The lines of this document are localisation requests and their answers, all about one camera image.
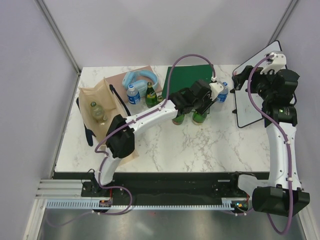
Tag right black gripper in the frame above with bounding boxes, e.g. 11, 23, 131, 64
232, 65, 281, 102

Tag blue cap water bottle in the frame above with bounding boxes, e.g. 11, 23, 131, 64
126, 84, 141, 105
217, 82, 229, 103

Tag blue cap water bottle front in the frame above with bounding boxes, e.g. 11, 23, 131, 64
126, 84, 141, 105

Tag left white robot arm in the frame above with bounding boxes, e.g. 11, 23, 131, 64
92, 79, 224, 197

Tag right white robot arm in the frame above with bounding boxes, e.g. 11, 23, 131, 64
229, 65, 310, 217

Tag beige canvas tote bag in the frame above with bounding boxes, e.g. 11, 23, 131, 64
75, 76, 140, 166

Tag green binder folder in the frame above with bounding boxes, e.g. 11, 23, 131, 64
169, 64, 213, 95

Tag small whiteboard with writing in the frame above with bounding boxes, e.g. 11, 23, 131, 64
230, 40, 282, 128

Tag light blue headphones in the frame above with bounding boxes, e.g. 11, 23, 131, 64
122, 69, 159, 97

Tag brown cardboard sheet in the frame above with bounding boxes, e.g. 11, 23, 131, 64
106, 66, 163, 103

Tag green glass bottle yellow cap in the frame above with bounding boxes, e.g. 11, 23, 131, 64
90, 101, 108, 125

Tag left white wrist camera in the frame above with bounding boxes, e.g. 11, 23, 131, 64
209, 76, 225, 100

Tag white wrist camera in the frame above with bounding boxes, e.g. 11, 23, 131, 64
260, 51, 287, 75
209, 76, 225, 100

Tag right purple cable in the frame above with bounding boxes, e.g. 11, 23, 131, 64
222, 56, 293, 235

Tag purple cable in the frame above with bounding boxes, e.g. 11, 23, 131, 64
44, 53, 218, 227
222, 56, 293, 235

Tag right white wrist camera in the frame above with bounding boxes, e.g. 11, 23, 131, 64
260, 51, 287, 75

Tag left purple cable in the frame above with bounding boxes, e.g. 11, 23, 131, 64
44, 53, 218, 227

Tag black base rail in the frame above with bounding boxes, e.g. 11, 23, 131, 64
53, 172, 249, 205

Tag white cable duct strip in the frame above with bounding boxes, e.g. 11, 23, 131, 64
45, 199, 247, 211

